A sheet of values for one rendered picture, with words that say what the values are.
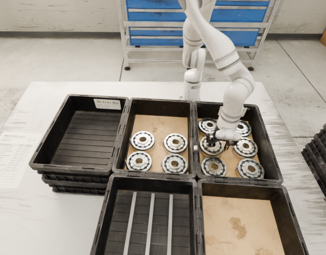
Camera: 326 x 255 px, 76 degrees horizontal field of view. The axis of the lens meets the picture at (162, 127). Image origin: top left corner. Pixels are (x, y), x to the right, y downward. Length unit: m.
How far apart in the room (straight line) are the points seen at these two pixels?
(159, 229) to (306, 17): 3.84
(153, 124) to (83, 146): 0.33
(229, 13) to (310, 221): 2.17
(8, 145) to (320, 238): 1.46
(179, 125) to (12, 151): 0.85
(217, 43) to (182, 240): 0.62
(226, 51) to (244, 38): 2.22
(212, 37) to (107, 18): 3.01
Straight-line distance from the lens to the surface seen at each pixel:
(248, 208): 0.86
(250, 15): 2.78
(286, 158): 1.23
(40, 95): 1.55
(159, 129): 0.99
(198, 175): 0.75
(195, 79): 1.06
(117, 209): 0.81
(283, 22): 4.03
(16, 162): 1.24
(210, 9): 0.74
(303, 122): 2.63
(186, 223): 0.79
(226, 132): 0.78
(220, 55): 0.66
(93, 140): 0.99
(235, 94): 0.67
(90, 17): 3.64
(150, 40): 2.70
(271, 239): 0.86
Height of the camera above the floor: 1.58
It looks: 49 degrees down
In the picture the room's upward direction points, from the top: 2 degrees clockwise
